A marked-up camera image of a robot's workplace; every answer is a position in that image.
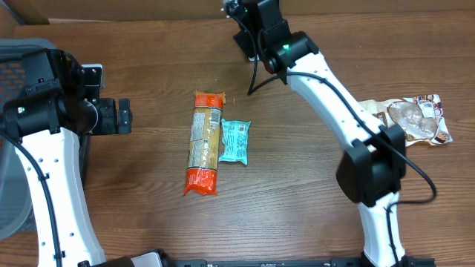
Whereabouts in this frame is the orange spaghetti packet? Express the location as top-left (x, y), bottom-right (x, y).
top-left (183, 90), bottom-right (226, 196)

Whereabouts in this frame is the teal snack packet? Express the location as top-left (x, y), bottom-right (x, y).
top-left (218, 119), bottom-right (251, 165)

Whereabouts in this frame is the beige PanTree snack pouch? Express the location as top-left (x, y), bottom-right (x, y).
top-left (359, 94), bottom-right (453, 146)

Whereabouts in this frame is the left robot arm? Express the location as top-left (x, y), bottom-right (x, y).
top-left (1, 48), bottom-right (163, 267)

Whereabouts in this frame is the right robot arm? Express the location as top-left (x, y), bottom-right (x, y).
top-left (223, 0), bottom-right (406, 266)

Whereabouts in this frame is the white barcode scanner stand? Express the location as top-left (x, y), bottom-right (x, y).
top-left (249, 55), bottom-right (260, 62)

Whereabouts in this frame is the cardboard back panel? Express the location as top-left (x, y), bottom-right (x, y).
top-left (4, 0), bottom-right (474, 24)

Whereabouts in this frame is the grey plastic mesh basket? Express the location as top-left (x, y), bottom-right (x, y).
top-left (1, 38), bottom-right (56, 240)

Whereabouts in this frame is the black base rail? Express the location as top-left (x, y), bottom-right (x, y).
top-left (163, 257), bottom-right (436, 267)

